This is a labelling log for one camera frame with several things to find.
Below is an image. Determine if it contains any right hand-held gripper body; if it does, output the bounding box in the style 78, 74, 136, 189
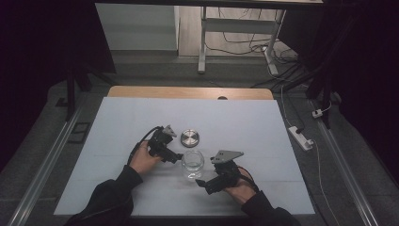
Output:
205, 149, 245, 196

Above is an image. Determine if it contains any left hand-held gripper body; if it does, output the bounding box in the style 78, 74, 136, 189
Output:
147, 124, 178, 164

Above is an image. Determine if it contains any clear glass jar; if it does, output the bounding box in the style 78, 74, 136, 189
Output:
181, 149, 206, 181

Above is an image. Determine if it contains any silver metal jar lid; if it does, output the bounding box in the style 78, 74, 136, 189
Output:
180, 128, 200, 149

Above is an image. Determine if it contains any person's left hand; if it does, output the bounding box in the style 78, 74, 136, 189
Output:
128, 139, 165, 176

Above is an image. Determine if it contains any person's right hand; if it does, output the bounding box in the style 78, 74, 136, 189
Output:
223, 167, 257, 206

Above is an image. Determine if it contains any white table mat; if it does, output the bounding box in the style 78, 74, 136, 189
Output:
54, 96, 316, 218

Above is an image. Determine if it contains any white power strip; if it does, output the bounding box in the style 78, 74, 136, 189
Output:
287, 125, 315, 152

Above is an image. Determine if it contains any black metal stand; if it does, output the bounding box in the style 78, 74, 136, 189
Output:
305, 62, 334, 130
64, 59, 78, 122

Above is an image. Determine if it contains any white cabinet panel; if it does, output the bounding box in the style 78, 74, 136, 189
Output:
94, 3, 181, 52

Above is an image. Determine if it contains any black curtain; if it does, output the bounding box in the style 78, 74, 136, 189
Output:
0, 0, 117, 182
278, 0, 399, 189

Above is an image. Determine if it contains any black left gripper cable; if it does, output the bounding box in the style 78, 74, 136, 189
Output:
126, 125, 165, 166

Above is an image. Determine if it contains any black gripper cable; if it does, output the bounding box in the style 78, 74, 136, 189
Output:
126, 125, 165, 166
236, 165, 261, 193

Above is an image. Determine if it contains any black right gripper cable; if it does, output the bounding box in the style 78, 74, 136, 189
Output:
236, 165, 261, 193

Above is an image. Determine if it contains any black floor frame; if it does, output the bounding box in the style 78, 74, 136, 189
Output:
67, 121, 92, 145

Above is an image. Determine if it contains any thin white cable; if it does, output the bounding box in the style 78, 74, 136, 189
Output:
279, 85, 295, 128

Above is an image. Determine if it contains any white power strip cable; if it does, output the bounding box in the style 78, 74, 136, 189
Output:
311, 138, 343, 226

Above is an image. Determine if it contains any aluminium rail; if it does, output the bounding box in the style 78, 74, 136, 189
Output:
308, 99, 381, 226
7, 103, 87, 226

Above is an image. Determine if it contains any tangle of black cables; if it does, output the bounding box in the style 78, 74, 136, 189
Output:
205, 7, 310, 90

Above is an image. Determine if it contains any white desk frame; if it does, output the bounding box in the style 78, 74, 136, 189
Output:
197, 6, 287, 76

